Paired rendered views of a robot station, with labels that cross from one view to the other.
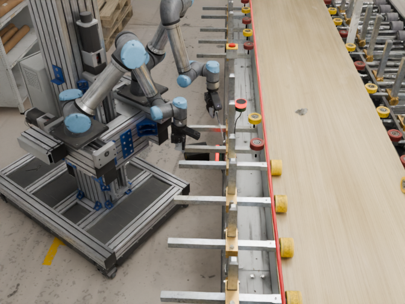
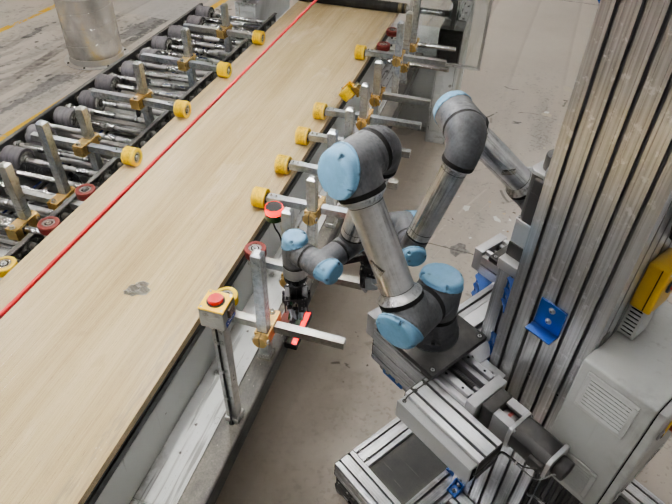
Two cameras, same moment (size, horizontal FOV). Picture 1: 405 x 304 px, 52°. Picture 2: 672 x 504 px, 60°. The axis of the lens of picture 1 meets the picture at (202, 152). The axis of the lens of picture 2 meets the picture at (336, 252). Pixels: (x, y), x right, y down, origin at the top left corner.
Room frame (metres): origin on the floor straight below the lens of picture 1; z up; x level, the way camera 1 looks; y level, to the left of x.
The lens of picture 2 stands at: (3.34, 0.33, 2.30)
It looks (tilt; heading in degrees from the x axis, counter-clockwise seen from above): 41 degrees down; 193
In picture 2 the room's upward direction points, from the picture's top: 2 degrees clockwise
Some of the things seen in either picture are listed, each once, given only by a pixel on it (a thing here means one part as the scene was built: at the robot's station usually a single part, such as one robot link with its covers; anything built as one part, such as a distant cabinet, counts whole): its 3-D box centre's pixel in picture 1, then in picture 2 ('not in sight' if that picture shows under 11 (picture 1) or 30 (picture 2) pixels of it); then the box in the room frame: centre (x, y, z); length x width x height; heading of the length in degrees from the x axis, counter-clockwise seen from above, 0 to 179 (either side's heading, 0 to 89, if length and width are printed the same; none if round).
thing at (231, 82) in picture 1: (230, 108); (262, 308); (2.14, -0.18, 0.93); 0.04 x 0.04 x 0.48; 87
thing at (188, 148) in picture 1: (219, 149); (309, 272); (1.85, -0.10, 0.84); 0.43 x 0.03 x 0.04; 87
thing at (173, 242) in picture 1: (227, 244); (355, 143); (1.10, -0.10, 0.95); 0.50 x 0.04 x 0.04; 87
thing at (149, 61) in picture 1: (140, 64); (438, 291); (2.20, 0.36, 1.21); 0.13 x 0.12 x 0.14; 153
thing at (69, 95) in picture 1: (72, 103); not in sight; (1.79, 0.66, 1.21); 0.13 x 0.12 x 0.14; 21
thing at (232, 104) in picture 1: (230, 136); (289, 263); (1.89, -0.16, 0.91); 0.04 x 0.04 x 0.48; 87
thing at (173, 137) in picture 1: (179, 132); (373, 261); (1.87, 0.13, 0.96); 0.09 x 0.08 x 0.12; 87
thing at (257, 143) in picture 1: (256, 149); (256, 258); (1.84, -0.31, 0.85); 0.08 x 0.08 x 0.11
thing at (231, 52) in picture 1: (231, 51); (217, 311); (2.40, -0.19, 1.18); 0.07 x 0.07 x 0.08; 87
